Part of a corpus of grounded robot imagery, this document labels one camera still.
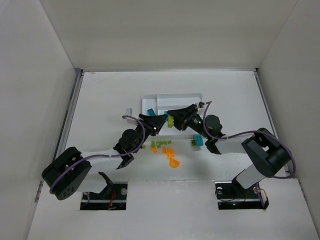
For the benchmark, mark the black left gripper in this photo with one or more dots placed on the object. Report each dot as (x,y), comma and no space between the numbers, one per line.
(151,127)

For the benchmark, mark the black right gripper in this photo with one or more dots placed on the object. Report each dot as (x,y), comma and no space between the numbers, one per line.
(185,120)

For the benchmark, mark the lime green lego plate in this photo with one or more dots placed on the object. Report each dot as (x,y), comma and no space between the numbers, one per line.
(170,121)

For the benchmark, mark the teal rounded lego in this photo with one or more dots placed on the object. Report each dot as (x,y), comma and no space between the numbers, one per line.
(198,140)

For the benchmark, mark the teal lego brick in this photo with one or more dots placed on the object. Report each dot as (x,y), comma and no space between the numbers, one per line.
(151,112)

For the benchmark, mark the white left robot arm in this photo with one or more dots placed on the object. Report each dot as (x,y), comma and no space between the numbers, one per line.
(67,172)

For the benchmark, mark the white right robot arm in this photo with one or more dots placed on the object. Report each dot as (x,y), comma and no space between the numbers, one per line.
(267,154)

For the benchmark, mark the orange curved lego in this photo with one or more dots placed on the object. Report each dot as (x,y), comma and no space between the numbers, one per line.
(154,149)

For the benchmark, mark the green lego row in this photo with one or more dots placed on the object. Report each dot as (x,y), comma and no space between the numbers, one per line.
(159,143)

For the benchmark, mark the white divided sorting tray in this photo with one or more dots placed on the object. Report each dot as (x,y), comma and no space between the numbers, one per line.
(160,103)

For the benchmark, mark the orange lego cluster piece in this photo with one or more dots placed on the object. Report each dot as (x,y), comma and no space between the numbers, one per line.
(169,152)

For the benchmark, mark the orange arch lego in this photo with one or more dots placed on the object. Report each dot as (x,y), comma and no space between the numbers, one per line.
(174,163)

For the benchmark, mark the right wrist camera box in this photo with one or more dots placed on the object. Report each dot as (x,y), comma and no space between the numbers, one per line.
(200,105)

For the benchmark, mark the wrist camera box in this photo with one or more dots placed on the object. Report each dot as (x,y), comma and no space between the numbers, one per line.
(129,111)
(200,105)

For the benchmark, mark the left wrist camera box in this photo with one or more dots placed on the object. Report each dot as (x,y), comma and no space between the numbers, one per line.
(129,111)

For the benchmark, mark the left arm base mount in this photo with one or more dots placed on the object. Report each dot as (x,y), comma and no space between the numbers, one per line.
(113,197)

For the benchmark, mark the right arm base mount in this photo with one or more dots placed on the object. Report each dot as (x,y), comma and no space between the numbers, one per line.
(231,195)

